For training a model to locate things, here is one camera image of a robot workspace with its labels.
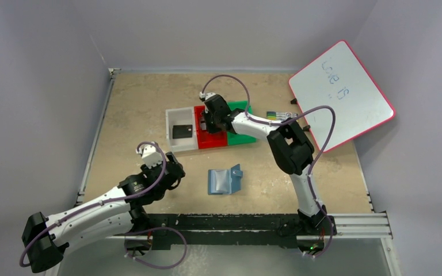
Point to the white plastic bin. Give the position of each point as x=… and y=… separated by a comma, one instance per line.
x=180, y=116

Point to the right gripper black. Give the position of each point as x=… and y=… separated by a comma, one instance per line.
x=209, y=121

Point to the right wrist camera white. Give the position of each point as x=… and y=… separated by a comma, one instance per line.
x=206, y=95

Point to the marker pen pack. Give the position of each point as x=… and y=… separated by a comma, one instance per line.
x=280, y=116

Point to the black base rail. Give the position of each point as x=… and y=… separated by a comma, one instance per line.
x=282, y=230

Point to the blue card holder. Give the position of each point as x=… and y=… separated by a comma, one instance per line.
x=226, y=181

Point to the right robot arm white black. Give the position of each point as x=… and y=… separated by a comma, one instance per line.
x=290, y=147

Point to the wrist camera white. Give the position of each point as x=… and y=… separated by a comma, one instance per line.
x=206, y=95
x=151, y=154

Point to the black card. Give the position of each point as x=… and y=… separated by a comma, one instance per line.
x=182, y=131

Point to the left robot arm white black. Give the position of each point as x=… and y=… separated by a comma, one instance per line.
x=47, y=239

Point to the red plastic bin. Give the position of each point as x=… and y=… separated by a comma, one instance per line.
x=206, y=140

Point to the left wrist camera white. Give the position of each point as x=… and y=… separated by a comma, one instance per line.
x=151, y=154

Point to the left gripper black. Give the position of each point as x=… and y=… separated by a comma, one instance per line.
x=174, y=170

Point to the whiteboard with pink frame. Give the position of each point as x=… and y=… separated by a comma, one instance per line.
x=338, y=79

